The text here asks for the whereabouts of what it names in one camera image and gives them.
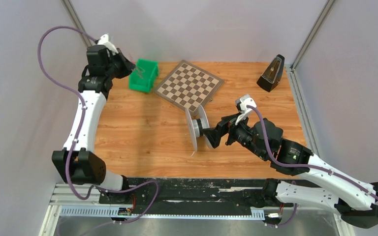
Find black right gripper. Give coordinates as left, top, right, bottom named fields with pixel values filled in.
left=202, top=111, right=267, bottom=161

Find thin red wire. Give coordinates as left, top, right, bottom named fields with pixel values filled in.
left=128, top=54, right=149, bottom=81

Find white perforated cable spool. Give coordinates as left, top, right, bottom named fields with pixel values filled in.
left=185, top=105, right=213, bottom=153

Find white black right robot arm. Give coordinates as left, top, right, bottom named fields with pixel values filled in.
left=194, top=114, right=378, bottom=229

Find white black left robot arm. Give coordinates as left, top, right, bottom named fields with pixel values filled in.
left=52, top=43, right=135, bottom=204

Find green plastic bin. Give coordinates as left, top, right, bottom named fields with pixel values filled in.
left=128, top=59, right=159, bottom=93

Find wooden chessboard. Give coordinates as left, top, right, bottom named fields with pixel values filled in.
left=154, top=60, right=224, bottom=117

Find black wooden metronome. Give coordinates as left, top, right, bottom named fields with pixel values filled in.
left=256, top=54, right=285, bottom=92

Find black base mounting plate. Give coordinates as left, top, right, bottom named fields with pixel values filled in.
left=99, top=177, right=281, bottom=216

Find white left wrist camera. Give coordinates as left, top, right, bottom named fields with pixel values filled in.
left=96, top=34, right=119, bottom=55

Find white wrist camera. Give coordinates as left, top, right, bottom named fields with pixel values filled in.
left=235, top=94, right=257, bottom=125
left=96, top=34, right=119, bottom=55

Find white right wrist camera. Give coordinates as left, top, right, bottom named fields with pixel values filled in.
left=235, top=94, right=257, bottom=125

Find left aluminium frame post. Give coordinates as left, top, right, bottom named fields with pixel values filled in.
left=60, top=0, right=92, bottom=47

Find aluminium frame post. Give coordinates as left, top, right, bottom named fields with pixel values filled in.
left=290, top=0, right=337, bottom=70
left=60, top=0, right=92, bottom=47

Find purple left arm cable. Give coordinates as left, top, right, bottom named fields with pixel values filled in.
left=37, top=26, right=159, bottom=236

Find slotted white cable duct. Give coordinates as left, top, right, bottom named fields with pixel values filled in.
left=60, top=206, right=265, bottom=220

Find right aluminium frame post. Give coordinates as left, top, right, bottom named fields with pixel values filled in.
left=290, top=0, right=337, bottom=70

